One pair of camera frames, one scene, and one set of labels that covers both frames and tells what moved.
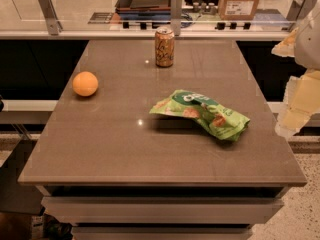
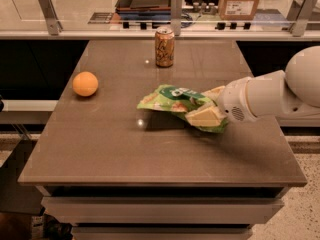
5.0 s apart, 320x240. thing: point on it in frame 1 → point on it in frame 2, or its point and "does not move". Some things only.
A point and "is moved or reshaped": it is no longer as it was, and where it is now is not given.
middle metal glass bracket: x=176 y=10 does not move
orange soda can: x=164 y=47 does not move
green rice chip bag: x=223 y=121 is moved or reshaped
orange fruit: x=85 y=83 does not move
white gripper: x=309 y=44 → x=232 y=100
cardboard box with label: x=239 y=2 does not move
